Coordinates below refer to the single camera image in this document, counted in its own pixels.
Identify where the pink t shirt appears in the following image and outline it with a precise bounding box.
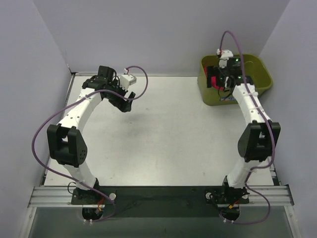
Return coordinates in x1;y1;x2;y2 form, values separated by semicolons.
211;76;223;91

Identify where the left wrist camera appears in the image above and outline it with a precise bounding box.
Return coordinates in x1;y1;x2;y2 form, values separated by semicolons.
119;74;137;91

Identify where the olive green plastic basin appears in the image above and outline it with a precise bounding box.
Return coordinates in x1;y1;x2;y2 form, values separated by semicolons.
197;54;273;106

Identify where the aluminium front rail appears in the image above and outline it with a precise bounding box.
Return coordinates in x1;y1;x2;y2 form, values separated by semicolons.
29;185;294;207

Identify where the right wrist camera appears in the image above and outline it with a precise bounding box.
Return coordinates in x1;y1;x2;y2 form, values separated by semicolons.
216;49;234;69

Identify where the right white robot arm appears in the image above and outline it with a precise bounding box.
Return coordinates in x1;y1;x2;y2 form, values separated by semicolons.
204;58;281;206

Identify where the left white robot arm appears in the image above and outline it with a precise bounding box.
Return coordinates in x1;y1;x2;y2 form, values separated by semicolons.
47;66;137;204

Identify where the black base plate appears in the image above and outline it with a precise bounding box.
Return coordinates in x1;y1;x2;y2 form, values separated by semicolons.
71;185;250;222

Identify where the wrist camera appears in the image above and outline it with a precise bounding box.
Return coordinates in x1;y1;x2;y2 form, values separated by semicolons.
216;49;234;69
119;74;137;91

